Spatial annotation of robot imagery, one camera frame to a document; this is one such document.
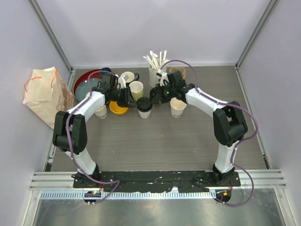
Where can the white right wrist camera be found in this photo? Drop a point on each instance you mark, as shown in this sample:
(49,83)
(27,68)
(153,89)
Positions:
(162,77)

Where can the small blue cup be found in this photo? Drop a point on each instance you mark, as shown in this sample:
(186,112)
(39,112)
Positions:
(105,70)

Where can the red round tray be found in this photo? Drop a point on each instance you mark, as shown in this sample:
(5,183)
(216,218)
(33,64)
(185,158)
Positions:
(84,77)

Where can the slotted cable duct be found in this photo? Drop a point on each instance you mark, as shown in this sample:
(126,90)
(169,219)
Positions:
(93,195)

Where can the white paper cup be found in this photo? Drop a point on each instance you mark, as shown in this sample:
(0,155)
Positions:
(177,107)
(144,114)

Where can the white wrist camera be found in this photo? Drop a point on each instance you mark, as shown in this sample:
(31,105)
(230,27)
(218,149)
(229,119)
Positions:
(122,81)
(162,77)

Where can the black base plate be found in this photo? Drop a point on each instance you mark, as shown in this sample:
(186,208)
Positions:
(164,181)

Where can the brown paper bag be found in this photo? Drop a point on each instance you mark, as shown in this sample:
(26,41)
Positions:
(46,93)

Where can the stack of white paper cups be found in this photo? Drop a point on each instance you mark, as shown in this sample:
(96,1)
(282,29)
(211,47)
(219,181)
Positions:
(100,112)

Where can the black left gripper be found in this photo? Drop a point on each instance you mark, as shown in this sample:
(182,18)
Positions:
(127,101)

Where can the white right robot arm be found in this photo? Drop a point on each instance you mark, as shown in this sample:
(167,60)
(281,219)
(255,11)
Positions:
(228,120)

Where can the black cup lid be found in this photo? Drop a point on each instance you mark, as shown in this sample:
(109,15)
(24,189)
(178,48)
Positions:
(144,104)

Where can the pale green mug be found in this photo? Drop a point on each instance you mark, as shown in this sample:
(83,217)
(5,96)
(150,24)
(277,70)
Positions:
(136,88)

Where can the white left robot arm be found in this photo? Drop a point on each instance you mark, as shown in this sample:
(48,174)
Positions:
(70,132)

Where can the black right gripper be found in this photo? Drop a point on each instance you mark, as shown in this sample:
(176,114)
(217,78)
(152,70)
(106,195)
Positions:
(158,97)

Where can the dark green mug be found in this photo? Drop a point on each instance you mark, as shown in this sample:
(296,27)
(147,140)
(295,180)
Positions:
(130,77)

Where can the white straw holder cup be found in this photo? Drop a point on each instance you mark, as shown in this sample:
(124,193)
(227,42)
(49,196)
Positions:
(153,78)

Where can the orange bowl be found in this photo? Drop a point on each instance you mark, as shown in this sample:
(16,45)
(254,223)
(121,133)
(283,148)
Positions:
(113,106)

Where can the blue-grey plate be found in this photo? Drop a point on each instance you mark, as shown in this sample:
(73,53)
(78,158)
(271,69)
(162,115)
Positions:
(83,88)

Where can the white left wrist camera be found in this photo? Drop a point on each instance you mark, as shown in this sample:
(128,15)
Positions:
(122,81)

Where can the cardboard cup carrier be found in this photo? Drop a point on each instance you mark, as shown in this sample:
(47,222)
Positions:
(182,70)

